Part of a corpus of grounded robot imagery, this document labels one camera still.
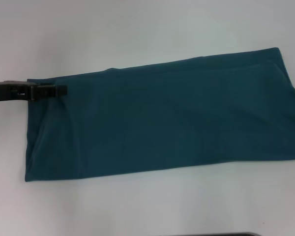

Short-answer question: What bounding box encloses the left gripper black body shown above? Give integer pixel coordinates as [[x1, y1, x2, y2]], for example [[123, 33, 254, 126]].
[[0, 80, 31, 103]]

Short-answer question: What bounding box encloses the teal T-shirt with FREE print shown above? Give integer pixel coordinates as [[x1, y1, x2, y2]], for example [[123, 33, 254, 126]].
[[24, 47, 295, 183]]

